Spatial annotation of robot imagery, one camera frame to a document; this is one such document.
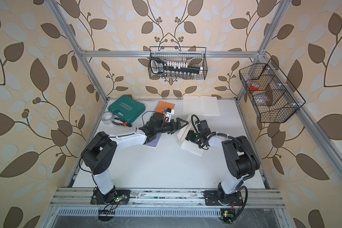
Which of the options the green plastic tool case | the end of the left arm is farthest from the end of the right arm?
the green plastic tool case

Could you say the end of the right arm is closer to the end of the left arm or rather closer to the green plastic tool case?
the end of the left arm

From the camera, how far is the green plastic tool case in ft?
3.51

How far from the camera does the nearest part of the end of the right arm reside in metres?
0.72

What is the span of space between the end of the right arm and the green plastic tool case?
459mm
